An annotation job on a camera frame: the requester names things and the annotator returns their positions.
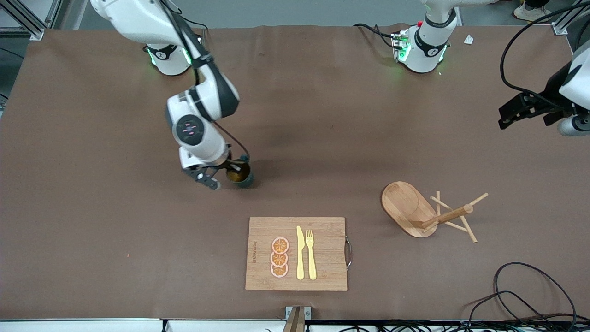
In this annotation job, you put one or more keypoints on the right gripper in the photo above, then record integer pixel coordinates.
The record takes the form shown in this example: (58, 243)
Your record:
(226, 164)

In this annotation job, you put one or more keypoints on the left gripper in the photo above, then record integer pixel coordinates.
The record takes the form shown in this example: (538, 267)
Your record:
(549, 102)

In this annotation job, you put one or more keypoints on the dark teal cup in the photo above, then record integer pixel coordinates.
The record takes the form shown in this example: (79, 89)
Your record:
(248, 180)

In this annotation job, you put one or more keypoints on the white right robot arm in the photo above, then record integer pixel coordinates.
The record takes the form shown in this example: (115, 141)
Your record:
(138, 18)

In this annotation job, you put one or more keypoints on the orange slice toy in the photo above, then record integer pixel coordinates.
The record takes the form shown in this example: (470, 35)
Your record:
(279, 271)
(279, 259)
(280, 245)

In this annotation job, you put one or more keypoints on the white shoe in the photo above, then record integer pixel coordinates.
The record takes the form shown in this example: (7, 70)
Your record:
(530, 13)

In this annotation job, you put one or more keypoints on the small white paper scrap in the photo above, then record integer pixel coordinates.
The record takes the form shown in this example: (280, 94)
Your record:
(469, 39)

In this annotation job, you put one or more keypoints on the yellow plastic knife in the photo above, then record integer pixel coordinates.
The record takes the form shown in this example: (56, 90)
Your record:
(300, 258)

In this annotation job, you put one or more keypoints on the bamboo cutting board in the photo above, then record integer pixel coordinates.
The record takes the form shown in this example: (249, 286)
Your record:
(322, 240)

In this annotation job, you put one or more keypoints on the yellow plastic fork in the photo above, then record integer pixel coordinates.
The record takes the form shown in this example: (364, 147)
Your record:
(311, 263)

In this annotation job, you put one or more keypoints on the metal base connector plate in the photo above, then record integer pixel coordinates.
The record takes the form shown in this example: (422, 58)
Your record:
(400, 44)

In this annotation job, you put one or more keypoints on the wooden mug tree stand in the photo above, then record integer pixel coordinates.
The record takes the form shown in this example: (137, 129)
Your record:
(401, 203)

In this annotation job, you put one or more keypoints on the aluminium frame profile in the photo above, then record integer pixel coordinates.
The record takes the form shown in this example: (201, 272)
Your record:
(560, 28)
(27, 23)

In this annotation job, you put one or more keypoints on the metal bracket with brown post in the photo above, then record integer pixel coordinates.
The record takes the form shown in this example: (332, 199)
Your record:
(297, 320)

